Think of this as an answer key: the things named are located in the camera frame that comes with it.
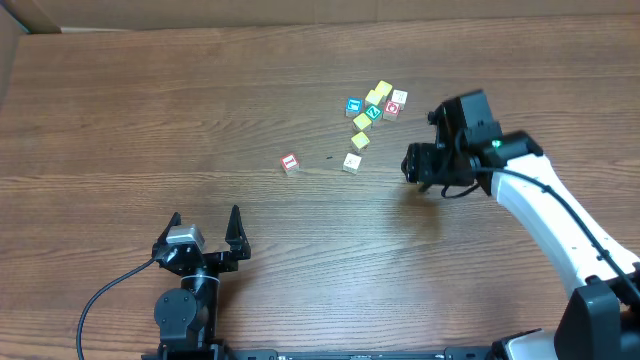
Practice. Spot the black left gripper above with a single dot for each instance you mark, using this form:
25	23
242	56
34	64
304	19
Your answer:
234	237

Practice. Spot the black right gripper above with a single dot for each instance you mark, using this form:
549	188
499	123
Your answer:
419	158

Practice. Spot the plain cream wooden block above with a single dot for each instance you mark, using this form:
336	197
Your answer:
351	163

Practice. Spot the red letter wooden block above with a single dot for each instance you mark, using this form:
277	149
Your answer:
290	164

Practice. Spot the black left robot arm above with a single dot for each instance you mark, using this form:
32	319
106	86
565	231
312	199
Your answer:
187	315

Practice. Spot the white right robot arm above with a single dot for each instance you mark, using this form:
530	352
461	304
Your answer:
600	276

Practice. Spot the red symbol wooden block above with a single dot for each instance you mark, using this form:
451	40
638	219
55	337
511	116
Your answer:
391	110

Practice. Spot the yellow wooden block lower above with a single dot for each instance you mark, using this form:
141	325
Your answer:
359	142

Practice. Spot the yellow wooden block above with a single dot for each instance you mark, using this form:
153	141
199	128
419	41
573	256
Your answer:
362	123
384	89
373	98
359	142

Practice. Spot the green letter wooden block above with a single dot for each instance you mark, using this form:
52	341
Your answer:
374	113

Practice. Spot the white letter wooden block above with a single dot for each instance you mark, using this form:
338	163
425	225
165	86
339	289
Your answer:
399	97

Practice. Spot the yellow wooden block upper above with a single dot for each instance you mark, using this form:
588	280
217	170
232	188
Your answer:
362	123

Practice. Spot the yellow wooden block left top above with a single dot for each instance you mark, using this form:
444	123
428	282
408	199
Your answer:
373	98

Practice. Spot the yellow wooden block far top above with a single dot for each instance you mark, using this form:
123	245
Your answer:
384	89

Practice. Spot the blue letter wooden block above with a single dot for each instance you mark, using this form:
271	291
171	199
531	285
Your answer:
353	107

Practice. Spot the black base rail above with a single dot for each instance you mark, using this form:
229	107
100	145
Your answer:
449	353

